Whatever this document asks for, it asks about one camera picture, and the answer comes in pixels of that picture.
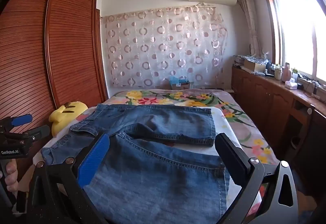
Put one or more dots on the pink circle pattern curtain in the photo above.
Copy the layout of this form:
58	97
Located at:
151	48

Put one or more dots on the wooden slatted wardrobe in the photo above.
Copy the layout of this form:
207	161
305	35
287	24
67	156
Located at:
50	54

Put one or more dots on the floral bed cover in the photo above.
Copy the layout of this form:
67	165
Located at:
248	135

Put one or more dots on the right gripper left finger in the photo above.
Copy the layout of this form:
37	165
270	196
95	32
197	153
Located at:
89	159

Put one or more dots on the yellow Pikachu plush toy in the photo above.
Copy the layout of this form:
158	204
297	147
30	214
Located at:
66	113

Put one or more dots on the blue denim jeans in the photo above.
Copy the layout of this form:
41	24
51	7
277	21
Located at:
143	177

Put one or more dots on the beige side curtain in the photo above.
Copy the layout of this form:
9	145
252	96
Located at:
250	14

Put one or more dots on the pink bottle on cabinet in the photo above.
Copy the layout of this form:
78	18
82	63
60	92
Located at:
286	73

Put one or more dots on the cardboard box on cabinet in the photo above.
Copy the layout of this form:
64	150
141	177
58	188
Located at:
254	67

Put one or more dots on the white strawberry print blanket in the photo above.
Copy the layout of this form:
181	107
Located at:
221	125

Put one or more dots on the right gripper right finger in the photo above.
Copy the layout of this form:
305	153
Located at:
242	169

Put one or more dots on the cardboard box with blue cloth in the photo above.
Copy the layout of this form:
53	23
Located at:
179	83

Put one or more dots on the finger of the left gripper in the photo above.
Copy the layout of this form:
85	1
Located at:
8	123
37	133

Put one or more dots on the window with wooden frame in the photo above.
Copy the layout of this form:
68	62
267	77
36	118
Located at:
298	31

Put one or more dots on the wooden side cabinet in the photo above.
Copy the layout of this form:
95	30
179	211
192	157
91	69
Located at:
292	123

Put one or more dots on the white cup on cabinet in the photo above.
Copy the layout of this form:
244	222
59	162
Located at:
278	73

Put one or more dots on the person's left hand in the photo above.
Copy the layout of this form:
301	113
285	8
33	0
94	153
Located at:
11	179

